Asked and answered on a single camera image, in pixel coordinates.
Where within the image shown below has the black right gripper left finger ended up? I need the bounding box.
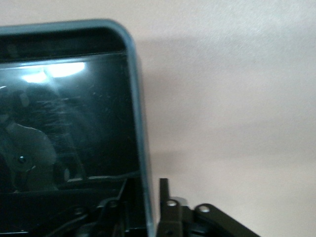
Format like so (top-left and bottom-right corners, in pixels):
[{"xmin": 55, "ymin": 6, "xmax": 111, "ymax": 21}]
[{"xmin": 95, "ymin": 178, "xmax": 137, "ymax": 237}]

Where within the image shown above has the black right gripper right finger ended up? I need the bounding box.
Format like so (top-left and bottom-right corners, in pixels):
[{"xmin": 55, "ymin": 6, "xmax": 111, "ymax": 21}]
[{"xmin": 155, "ymin": 177, "xmax": 262, "ymax": 237}]

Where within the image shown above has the black plastic box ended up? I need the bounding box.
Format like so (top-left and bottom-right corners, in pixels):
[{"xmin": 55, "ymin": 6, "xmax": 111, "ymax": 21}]
[{"xmin": 0, "ymin": 19, "xmax": 156, "ymax": 237}]

